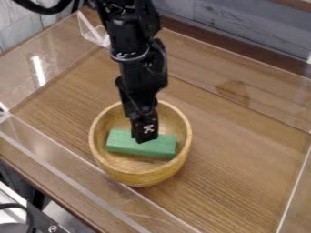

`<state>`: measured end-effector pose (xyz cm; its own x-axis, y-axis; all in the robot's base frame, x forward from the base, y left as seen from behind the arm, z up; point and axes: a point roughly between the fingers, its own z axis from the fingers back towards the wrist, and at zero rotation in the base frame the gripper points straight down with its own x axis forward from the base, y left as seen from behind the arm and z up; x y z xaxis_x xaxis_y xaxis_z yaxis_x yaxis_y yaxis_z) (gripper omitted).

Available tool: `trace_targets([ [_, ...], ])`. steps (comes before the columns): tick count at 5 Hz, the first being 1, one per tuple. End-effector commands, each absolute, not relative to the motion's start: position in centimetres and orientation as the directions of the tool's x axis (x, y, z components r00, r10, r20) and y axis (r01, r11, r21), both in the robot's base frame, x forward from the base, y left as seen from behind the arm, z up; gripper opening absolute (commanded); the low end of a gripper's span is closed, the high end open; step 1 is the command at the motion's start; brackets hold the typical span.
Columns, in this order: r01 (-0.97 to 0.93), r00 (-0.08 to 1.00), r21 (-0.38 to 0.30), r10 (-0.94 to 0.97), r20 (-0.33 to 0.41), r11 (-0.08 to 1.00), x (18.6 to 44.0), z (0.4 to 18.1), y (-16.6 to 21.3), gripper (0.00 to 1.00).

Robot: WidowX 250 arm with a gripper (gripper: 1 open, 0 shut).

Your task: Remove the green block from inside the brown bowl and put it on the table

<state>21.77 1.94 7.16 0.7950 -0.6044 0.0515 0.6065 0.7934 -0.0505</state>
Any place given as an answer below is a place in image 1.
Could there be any clear acrylic corner bracket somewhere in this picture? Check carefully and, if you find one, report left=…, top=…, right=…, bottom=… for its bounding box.
left=77, top=12, right=111, bottom=48

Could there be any brown wooden bowl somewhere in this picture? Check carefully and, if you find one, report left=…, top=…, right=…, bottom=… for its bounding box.
left=89, top=100, right=193, bottom=187

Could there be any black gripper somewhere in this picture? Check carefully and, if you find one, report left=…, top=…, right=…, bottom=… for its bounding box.
left=114, top=51, right=169, bottom=144

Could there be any black cable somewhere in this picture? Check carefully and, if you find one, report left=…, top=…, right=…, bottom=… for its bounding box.
left=0, top=202, right=42, bottom=233

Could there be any clear acrylic tray wall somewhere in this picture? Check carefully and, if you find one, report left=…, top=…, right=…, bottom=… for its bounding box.
left=0, top=103, right=205, bottom=233

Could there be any black metal table frame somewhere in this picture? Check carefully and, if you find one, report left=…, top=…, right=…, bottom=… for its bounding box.
left=0, top=162, right=95, bottom=233

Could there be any green rectangular block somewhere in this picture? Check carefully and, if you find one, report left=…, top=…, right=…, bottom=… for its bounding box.
left=106, top=128, right=178, bottom=159

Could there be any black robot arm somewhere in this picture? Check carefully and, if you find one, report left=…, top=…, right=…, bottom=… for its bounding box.
left=94, top=0, right=169, bottom=143

